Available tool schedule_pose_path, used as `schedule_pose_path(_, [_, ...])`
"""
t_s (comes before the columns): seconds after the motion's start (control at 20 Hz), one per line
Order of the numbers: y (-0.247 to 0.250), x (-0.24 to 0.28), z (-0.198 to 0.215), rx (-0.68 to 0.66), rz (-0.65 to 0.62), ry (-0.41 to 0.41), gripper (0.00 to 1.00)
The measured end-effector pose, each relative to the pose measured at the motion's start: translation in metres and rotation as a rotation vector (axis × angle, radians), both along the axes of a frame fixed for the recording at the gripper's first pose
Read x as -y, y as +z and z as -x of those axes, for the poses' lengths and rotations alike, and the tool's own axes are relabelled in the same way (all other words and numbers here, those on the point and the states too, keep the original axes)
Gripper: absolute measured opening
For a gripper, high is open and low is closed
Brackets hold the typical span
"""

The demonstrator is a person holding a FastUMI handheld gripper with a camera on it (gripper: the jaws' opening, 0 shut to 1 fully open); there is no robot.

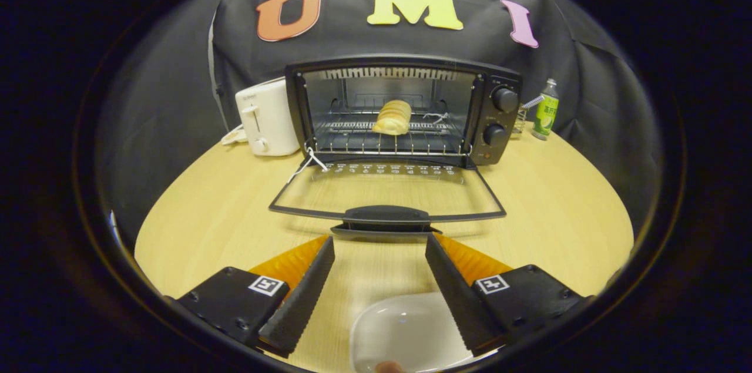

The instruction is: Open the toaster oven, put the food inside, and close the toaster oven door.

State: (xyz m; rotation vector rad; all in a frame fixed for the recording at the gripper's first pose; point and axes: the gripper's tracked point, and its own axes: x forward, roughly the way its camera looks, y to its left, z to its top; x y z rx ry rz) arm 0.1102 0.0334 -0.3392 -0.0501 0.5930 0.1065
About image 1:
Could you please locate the white oval plate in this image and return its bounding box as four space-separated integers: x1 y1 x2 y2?
350 293 500 373

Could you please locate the white string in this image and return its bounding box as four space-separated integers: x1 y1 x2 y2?
288 147 330 183

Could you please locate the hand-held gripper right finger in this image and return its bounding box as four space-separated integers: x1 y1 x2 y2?
424 233 594 356

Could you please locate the white pop-up toaster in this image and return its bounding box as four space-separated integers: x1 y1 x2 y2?
235 77 301 157

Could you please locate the black toaster oven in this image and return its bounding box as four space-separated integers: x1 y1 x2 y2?
269 55 523 238

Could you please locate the sliced yellow bread loaf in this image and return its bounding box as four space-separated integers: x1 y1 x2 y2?
372 99 412 136

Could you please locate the black backdrop cloth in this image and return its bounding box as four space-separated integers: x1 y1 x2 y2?
97 0 662 238

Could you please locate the metal wire oven rack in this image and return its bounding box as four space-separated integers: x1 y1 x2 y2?
310 112 471 156

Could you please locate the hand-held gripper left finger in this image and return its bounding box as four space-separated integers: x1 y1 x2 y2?
167 236 337 358

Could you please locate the green label drink bottle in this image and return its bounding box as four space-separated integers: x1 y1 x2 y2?
532 79 560 141

